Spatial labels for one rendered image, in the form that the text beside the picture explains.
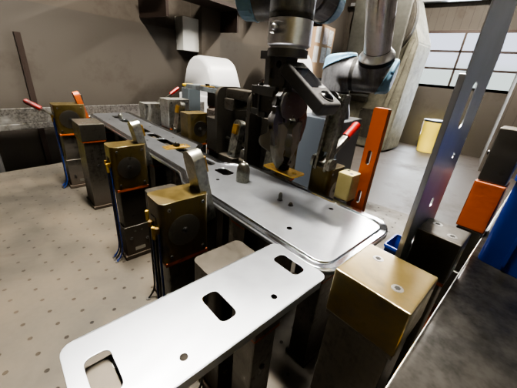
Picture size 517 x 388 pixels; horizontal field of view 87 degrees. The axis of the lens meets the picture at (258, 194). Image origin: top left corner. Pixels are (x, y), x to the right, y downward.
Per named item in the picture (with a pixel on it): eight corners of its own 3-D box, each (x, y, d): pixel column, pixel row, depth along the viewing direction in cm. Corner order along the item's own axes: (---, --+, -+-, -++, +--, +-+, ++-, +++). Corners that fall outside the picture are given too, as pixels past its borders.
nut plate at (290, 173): (262, 165, 57) (262, 160, 56) (275, 162, 59) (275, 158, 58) (292, 178, 51) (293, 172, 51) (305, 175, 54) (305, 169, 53)
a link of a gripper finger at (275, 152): (261, 162, 58) (268, 117, 54) (282, 169, 54) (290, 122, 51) (251, 162, 56) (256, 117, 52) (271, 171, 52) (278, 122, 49)
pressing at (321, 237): (81, 115, 127) (80, 112, 126) (130, 114, 141) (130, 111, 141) (326, 282, 37) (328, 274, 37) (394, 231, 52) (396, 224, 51)
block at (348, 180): (311, 298, 73) (338, 170, 58) (318, 292, 75) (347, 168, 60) (321, 306, 71) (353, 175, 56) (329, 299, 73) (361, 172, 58)
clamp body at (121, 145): (109, 255, 83) (89, 143, 69) (148, 242, 91) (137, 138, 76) (117, 266, 79) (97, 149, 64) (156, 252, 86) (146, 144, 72)
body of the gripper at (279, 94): (275, 115, 58) (281, 51, 53) (307, 122, 53) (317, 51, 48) (248, 116, 53) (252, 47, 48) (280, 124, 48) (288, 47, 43)
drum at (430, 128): (437, 152, 568) (448, 121, 542) (435, 155, 539) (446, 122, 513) (415, 147, 590) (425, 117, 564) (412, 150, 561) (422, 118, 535)
